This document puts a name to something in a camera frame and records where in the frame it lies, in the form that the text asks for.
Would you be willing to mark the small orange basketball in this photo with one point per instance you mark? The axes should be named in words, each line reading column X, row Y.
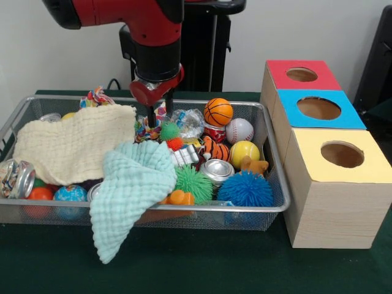
column 218, row 111

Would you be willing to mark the dark green table cloth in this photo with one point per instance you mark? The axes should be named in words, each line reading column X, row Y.
column 196, row 269

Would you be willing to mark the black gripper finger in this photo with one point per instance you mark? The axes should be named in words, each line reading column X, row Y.
column 152, row 116
column 169, row 105

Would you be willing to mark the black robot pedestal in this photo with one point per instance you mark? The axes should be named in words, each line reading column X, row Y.
column 208, row 52

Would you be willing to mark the blue spiky ball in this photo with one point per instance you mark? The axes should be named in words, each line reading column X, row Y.
column 245, row 189

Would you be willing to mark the wooden box with three holes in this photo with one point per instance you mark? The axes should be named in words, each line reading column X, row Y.
column 337, row 214

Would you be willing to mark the orange tiger plush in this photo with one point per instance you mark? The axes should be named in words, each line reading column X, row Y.
column 217, row 150

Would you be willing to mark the black monitor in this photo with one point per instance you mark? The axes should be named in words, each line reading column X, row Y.
column 376, row 61

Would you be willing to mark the white baseball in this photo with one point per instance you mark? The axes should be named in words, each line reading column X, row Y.
column 239, row 131

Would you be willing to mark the green spiky ball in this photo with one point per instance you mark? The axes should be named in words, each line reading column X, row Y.
column 193, row 183

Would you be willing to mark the yellow tennis ball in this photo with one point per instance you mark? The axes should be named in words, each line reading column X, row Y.
column 245, row 153

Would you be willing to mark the shallow clear mesh bin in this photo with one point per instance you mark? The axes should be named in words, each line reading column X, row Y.
column 214, row 219

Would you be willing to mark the colourful spotted fabric scrap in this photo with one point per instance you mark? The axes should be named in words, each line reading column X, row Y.
column 96, row 98
column 143, row 128

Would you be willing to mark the silver drink can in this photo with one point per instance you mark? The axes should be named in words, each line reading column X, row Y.
column 216, row 171

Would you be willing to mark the mint muslin cloth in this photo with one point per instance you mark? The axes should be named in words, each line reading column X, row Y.
column 131, row 190

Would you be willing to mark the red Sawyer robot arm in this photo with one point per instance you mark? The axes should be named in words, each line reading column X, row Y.
column 147, row 24

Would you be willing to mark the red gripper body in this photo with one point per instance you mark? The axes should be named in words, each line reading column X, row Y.
column 147, row 95

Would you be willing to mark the cream muslin cloth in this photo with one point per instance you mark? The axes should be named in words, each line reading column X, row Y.
column 70, row 147

